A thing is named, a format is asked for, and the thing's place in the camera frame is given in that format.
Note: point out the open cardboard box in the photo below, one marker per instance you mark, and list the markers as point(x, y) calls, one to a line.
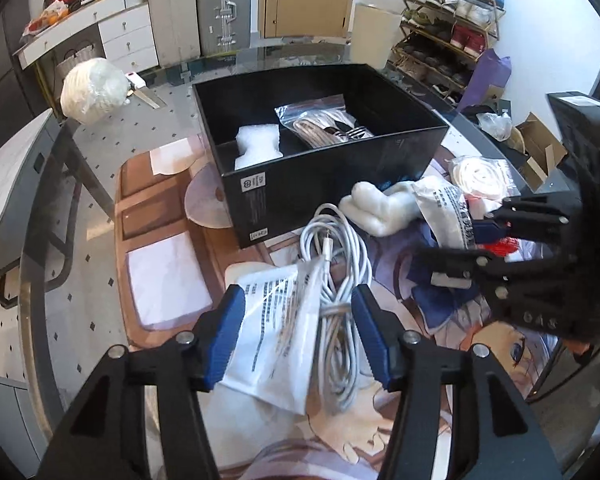
point(540, 152)

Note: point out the white printed plastic bag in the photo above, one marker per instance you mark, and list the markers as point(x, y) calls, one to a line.
point(275, 330)
point(447, 210)

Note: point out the beige bin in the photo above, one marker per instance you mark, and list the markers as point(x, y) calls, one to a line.
point(377, 35)

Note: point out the black cardboard box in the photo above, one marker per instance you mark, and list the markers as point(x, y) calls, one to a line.
point(330, 185)

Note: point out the white foam block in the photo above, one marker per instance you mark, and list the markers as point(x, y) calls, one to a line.
point(257, 147)

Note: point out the clear crumpled plastic bag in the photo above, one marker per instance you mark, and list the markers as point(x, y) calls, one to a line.
point(496, 125)

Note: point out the white paper sheet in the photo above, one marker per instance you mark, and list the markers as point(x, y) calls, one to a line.
point(172, 157)

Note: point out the round translucent disc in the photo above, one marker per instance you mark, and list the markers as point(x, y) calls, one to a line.
point(205, 200)

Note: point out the printed desk mat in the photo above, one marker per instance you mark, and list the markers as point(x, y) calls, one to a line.
point(170, 280)

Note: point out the white plush toy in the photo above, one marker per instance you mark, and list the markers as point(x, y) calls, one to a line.
point(375, 207)

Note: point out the large white stuffed plastic bag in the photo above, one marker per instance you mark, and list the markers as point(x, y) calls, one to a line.
point(94, 91)

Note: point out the shoe rack with shoes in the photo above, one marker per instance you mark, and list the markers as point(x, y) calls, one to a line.
point(445, 30)

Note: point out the silver suitcase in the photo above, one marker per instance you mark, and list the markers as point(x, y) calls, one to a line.
point(224, 7)

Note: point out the grey suitcase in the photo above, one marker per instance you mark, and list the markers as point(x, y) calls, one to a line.
point(172, 15)

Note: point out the grey chair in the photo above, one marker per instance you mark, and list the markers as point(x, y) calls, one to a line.
point(15, 195)

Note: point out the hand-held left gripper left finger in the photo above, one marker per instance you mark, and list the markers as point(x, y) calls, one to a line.
point(224, 340)

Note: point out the small red item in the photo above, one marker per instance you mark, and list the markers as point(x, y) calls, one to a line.
point(505, 249)

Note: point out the white drawer cabinet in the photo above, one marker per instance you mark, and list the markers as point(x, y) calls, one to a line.
point(127, 35)

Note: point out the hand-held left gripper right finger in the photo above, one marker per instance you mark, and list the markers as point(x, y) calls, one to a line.
point(375, 342)

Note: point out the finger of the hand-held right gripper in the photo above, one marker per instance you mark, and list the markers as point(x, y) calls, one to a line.
point(486, 230)
point(460, 266)

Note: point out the purple bag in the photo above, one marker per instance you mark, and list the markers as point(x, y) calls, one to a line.
point(485, 80)

